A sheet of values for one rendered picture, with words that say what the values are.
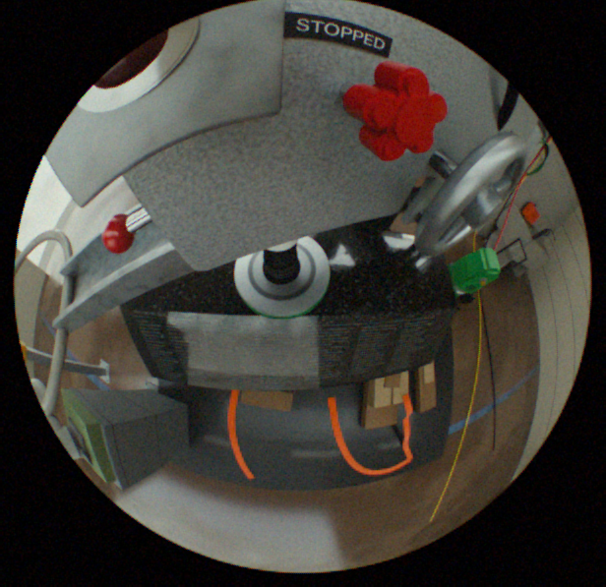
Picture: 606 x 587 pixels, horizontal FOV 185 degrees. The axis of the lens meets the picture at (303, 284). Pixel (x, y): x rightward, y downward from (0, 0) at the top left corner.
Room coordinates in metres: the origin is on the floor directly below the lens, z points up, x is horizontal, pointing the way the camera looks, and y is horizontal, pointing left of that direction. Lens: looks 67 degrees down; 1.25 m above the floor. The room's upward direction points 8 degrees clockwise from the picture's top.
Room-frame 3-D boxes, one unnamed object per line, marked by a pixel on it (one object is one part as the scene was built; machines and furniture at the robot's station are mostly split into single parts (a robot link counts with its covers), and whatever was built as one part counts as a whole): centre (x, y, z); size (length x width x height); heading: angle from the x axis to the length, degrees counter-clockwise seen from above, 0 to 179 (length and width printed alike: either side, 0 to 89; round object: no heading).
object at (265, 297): (0.19, 0.05, 0.88); 0.21 x 0.21 x 0.01
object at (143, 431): (-0.73, 0.86, 0.40); 0.50 x 0.50 x 0.80; 4
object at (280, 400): (-0.26, 0.11, 0.07); 0.30 x 0.12 x 0.12; 91
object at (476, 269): (0.76, -1.50, 0.43); 0.35 x 0.35 x 0.87; 81
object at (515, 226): (1.46, -3.17, 0.43); 1.30 x 0.62 x 0.86; 94
